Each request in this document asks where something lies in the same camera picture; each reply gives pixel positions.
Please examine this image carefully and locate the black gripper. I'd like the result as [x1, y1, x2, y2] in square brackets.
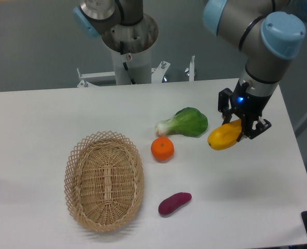
[218, 78, 277, 142]

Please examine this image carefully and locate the yellow mango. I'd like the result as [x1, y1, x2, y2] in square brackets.
[207, 119, 242, 150]

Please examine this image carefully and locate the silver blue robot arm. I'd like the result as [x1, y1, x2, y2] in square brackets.
[73, 1, 306, 141]

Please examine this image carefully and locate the green bok choy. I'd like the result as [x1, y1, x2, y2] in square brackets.
[155, 107, 208, 137]

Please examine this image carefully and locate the orange tangerine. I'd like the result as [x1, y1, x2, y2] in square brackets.
[150, 136, 174, 161]

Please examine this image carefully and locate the purple sweet potato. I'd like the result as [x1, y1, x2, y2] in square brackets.
[158, 192, 192, 216]

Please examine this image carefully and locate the woven wicker basket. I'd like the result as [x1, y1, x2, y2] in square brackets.
[64, 131, 144, 232]

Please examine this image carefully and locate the black cable on pedestal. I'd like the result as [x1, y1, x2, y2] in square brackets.
[119, 41, 136, 85]

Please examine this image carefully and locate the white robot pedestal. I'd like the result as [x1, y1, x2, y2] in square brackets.
[101, 14, 159, 85]

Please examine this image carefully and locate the white metal base frame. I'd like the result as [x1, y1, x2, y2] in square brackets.
[77, 55, 197, 88]

